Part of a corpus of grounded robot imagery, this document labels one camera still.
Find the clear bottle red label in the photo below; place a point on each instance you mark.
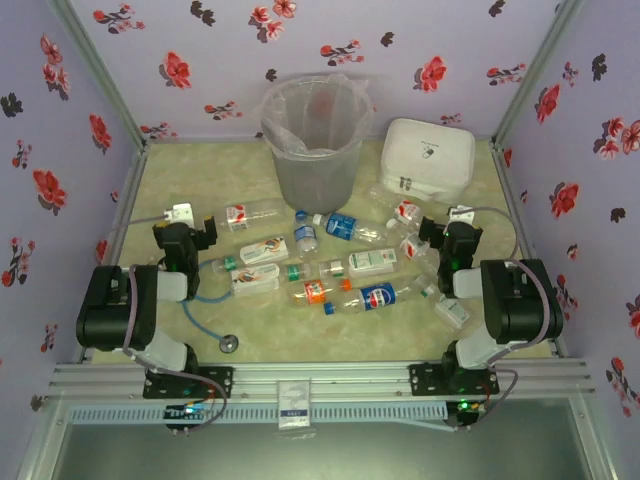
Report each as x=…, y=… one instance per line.
x=411, y=247
x=406, y=210
x=237, y=215

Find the clear bottle colourful crane label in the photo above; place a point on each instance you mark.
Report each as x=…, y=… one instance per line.
x=265, y=250
x=255, y=280

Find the Pepsi bottle blue cap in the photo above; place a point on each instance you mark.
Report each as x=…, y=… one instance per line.
x=377, y=296

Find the blue-label white-capped bottle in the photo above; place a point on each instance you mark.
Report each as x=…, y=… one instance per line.
x=342, y=225

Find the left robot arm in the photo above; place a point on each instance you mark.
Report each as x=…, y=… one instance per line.
x=110, y=310

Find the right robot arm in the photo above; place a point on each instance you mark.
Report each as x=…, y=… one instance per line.
x=515, y=300

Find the grey mesh waste bin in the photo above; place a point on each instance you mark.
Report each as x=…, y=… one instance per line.
x=315, y=180

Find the clear plastic bin liner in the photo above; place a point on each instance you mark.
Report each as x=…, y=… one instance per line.
x=350, y=100

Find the clear bottle green white label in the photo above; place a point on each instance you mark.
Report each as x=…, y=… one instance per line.
x=370, y=262
x=452, y=310

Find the white zipped case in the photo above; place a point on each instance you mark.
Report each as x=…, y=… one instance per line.
x=425, y=155

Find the blue stethoscope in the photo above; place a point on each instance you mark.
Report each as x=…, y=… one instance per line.
x=229, y=343

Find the white label card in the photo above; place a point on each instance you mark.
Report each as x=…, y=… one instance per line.
x=295, y=400

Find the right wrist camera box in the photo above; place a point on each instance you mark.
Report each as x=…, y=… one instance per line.
x=460, y=215

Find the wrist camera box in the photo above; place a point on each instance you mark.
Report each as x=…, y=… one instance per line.
x=460, y=215
x=180, y=214

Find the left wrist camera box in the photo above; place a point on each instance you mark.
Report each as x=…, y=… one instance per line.
x=180, y=214

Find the aluminium table side rail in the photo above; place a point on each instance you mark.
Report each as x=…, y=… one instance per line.
x=511, y=190
x=127, y=190

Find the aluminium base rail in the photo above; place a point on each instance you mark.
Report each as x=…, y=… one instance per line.
x=350, y=380

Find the aluminium frame post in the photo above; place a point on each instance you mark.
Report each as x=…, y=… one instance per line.
x=532, y=75
x=102, y=75

